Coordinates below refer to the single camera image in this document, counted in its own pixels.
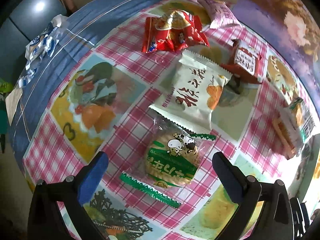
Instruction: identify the pink snack packet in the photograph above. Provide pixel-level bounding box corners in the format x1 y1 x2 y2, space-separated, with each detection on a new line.
197 0 242 29

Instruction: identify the blue bed sheet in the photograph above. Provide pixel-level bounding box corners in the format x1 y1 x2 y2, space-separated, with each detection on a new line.
8 0 190 170

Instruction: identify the white persimmon snack pack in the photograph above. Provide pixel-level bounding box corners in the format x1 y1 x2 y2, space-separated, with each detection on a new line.
149 50 232 134

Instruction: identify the red snack packet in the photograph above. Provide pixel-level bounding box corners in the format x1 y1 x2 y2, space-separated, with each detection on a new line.
142 10 209 53

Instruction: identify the tan Daliyuan roll cake pack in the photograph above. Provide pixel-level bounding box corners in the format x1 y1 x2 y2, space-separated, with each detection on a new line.
272 118 298 160

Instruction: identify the red brown snack box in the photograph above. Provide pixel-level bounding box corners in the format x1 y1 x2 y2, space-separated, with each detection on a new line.
220 39 261 84

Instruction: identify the green cow round cracker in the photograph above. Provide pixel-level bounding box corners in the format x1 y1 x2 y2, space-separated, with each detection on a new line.
120 116 216 208

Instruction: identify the pink checkered fruit tablecloth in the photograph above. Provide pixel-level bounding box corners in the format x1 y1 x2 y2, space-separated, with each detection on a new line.
14 0 319 239

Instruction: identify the blue white crumpled wrapper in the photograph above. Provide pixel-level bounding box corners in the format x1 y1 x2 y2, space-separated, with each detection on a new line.
17 14 68 88

